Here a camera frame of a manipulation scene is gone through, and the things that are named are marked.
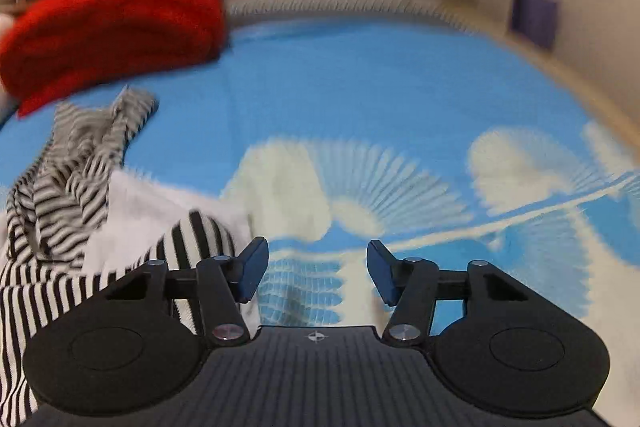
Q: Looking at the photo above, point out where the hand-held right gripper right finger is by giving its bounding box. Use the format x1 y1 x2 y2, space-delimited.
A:
366 238 538 348

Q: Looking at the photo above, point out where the black white striped hoodie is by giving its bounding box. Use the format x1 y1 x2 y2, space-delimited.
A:
0 87 256 427

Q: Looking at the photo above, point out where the red folded blanket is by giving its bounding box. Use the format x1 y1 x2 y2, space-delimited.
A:
0 0 226 120

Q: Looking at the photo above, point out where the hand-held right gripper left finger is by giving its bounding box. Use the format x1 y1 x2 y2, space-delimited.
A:
100 237 271 348

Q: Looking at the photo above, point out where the purple box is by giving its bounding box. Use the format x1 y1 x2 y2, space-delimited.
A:
510 0 560 52

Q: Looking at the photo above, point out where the blue patterned bed sheet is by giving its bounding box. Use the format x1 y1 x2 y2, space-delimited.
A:
0 14 640 358

